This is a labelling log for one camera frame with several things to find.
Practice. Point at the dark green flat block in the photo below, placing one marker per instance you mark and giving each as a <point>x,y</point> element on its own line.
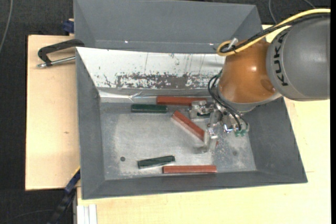
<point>156,161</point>
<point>149,108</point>

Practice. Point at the pale wood board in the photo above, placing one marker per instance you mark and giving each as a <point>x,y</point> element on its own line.
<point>52,118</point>

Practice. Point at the grey metal bin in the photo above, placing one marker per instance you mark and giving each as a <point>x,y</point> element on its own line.
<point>162,21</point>

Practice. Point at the red-brown flat block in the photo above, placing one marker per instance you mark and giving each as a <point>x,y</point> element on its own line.
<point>173,100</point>
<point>187,124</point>
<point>189,169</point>

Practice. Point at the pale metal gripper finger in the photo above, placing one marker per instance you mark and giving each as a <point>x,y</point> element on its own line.
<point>199,108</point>
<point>210,140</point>

